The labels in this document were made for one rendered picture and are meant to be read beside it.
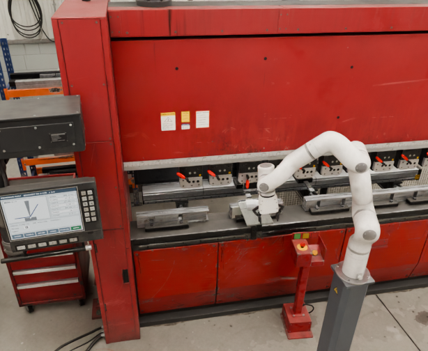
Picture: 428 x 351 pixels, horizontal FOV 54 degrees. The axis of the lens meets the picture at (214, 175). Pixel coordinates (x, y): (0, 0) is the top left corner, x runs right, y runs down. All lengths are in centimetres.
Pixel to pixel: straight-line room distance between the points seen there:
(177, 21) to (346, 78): 111
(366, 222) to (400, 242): 143
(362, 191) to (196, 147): 107
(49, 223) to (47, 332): 152
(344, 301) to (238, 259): 89
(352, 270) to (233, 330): 130
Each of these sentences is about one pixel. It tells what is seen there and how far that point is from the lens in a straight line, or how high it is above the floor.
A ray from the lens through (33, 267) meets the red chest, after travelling 340.
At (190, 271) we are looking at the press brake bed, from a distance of 310.
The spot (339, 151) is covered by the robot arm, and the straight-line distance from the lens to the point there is 203.
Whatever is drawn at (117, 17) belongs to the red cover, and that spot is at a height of 226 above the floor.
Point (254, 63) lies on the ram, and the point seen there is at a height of 199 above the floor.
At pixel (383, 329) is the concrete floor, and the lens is 371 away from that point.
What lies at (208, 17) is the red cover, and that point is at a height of 225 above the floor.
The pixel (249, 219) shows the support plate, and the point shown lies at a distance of 281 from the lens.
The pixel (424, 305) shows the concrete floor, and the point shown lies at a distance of 404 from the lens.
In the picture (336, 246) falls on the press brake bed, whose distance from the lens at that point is 335.
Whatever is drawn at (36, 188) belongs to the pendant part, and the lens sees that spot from 213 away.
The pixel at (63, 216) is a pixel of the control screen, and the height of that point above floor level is 142.
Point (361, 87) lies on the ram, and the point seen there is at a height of 182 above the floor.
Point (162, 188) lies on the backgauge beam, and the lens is 315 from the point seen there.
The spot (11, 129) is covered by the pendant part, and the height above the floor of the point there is 189.
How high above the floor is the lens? 266
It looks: 30 degrees down
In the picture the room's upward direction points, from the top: 1 degrees clockwise
